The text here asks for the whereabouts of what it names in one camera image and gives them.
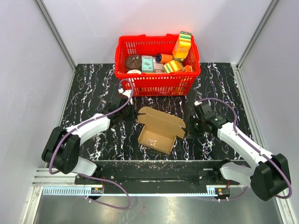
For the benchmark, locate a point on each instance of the aluminium frame rail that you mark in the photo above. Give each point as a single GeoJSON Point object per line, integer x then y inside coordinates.
{"type": "Point", "coordinates": [52, 27]}

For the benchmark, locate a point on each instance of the brown cardboard box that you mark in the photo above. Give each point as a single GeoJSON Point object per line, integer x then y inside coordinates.
{"type": "Point", "coordinates": [160, 126]}

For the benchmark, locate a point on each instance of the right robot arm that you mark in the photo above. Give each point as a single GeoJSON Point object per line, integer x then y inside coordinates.
{"type": "Point", "coordinates": [266, 174]}

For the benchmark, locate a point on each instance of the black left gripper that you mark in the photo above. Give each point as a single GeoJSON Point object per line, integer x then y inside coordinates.
{"type": "Point", "coordinates": [132, 118]}

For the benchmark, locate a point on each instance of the small clear plastic bag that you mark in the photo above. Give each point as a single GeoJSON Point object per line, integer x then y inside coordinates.
{"type": "Point", "coordinates": [151, 142]}

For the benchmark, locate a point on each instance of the white round lid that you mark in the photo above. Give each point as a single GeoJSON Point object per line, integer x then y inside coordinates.
{"type": "Point", "coordinates": [134, 72]}

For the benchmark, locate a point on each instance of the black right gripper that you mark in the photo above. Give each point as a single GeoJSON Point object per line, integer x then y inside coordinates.
{"type": "Point", "coordinates": [191, 133]}

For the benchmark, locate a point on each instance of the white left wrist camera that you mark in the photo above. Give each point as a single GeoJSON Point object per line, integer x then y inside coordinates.
{"type": "Point", "coordinates": [127, 93]}

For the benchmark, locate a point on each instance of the brown round cookie pack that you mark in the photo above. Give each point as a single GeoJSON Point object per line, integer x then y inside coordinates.
{"type": "Point", "coordinates": [133, 62]}

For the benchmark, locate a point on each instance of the teal snack box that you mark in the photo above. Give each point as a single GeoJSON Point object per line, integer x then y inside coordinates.
{"type": "Point", "coordinates": [147, 64]}

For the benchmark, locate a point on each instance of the red plastic shopping basket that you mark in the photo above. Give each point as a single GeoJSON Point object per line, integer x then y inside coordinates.
{"type": "Point", "coordinates": [156, 84]}

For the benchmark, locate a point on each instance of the pink small box in basket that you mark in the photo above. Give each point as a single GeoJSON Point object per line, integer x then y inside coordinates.
{"type": "Point", "coordinates": [157, 67]}

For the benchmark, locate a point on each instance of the small orange packet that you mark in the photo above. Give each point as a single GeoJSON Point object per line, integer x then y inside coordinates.
{"type": "Point", "coordinates": [187, 68]}

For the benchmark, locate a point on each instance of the tall orange yellow carton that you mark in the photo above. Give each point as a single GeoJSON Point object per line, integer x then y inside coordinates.
{"type": "Point", "coordinates": [182, 46]}

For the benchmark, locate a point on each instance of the yellow green striped box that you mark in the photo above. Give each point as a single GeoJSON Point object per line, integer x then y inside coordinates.
{"type": "Point", "coordinates": [173, 66]}

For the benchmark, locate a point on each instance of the orange tube with blue cap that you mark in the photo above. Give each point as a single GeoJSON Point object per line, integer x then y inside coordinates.
{"type": "Point", "coordinates": [163, 58]}

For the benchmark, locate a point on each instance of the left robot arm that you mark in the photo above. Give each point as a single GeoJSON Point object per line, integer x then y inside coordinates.
{"type": "Point", "coordinates": [63, 146]}

